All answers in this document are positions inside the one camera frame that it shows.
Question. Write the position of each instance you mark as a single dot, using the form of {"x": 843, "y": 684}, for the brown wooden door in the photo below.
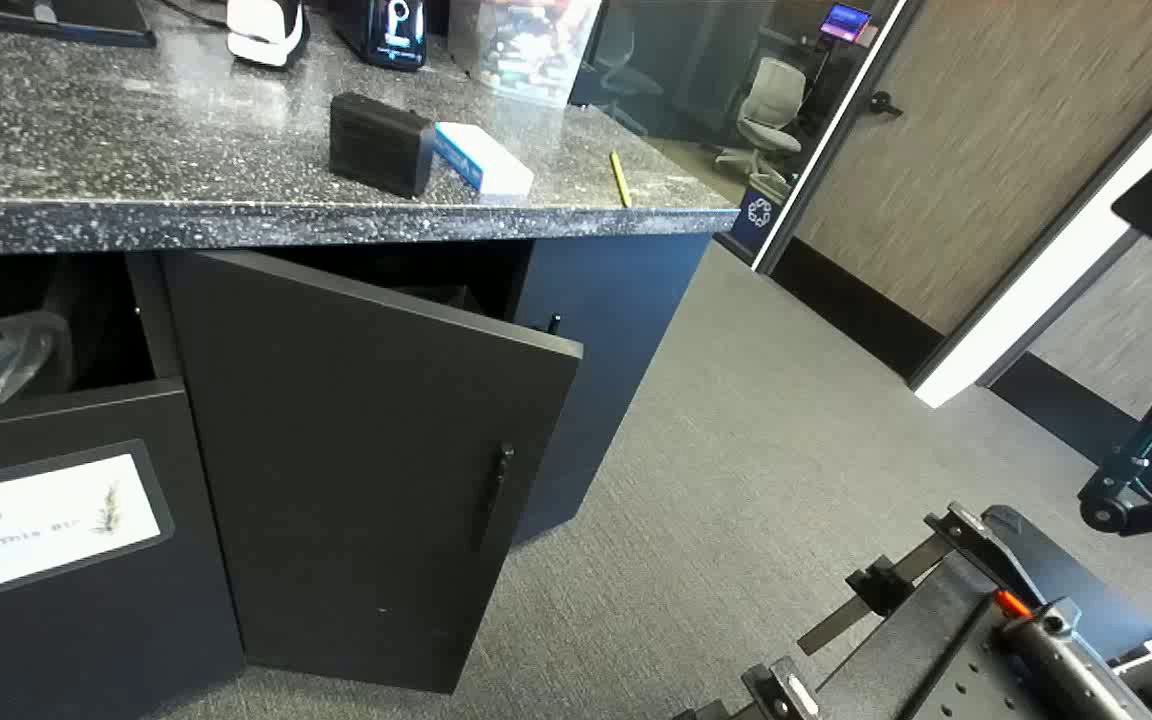
{"x": 1003, "y": 119}

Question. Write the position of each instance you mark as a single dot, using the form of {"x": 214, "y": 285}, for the black rectangular box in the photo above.
{"x": 377, "y": 145}

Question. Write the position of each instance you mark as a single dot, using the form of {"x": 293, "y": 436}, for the white and blue box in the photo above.
{"x": 482, "y": 162}

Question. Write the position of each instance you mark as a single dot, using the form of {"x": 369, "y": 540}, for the white label on bin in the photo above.
{"x": 73, "y": 512}

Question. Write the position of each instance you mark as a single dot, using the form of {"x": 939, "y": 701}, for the speckled granite countertop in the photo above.
{"x": 179, "y": 145}

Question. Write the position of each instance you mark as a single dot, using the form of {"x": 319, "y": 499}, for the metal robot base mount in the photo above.
{"x": 981, "y": 621}

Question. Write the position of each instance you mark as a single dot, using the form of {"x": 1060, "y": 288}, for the white office chair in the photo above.
{"x": 764, "y": 112}

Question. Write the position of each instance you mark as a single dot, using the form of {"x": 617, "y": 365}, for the dark blue cabinet body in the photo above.
{"x": 612, "y": 298}

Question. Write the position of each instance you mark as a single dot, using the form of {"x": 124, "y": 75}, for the black door lever handle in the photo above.
{"x": 883, "y": 104}

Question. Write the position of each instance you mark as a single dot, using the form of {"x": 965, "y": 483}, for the yellow pencil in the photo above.
{"x": 623, "y": 182}

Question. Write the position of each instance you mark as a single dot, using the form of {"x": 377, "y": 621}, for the clear plastic trash bag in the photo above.
{"x": 33, "y": 350}

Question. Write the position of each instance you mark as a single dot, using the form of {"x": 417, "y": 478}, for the black cabinet door handle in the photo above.
{"x": 488, "y": 494}

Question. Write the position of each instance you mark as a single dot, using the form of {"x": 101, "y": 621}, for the dark grey cabinet door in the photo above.
{"x": 347, "y": 436}

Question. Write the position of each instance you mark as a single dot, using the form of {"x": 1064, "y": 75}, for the white device on counter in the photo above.
{"x": 267, "y": 32}

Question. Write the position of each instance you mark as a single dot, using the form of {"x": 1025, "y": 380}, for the dark trash bin drawer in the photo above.
{"x": 121, "y": 627}

